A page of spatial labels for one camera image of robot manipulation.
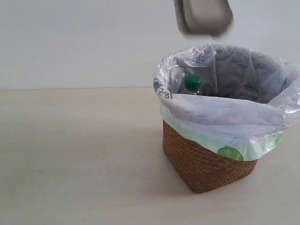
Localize green label water bottle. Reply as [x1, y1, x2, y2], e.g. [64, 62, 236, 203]
[183, 75, 202, 95]

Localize beige paper pulp packaging piece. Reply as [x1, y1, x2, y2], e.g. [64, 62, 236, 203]
[173, 0, 234, 38]

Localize woven brown wicker basket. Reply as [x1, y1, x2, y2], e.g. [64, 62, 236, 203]
[163, 121, 257, 194]

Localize white plastic bin liner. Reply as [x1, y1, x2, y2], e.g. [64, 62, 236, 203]
[153, 44, 300, 161]

